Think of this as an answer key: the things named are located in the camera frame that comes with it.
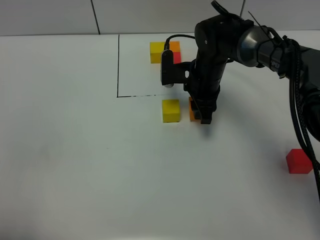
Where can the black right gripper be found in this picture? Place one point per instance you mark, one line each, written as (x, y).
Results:
(203, 85)

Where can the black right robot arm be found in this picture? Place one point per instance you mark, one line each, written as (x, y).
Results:
(229, 37)

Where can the template red cube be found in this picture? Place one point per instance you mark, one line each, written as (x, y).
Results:
(176, 57)

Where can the template orange cube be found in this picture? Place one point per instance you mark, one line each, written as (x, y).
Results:
(174, 46)

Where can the template yellow cube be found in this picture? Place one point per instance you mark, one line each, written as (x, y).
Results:
(156, 49)

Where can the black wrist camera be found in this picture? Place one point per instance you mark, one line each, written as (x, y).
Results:
(172, 73)

